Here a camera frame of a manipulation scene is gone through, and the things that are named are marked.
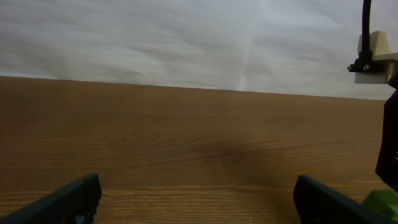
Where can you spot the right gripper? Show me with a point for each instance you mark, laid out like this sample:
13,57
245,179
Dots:
394,81

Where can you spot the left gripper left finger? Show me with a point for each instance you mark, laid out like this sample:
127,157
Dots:
71,202

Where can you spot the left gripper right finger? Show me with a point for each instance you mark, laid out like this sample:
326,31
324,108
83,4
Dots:
320,205

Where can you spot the green cube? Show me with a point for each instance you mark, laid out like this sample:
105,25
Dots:
384,203

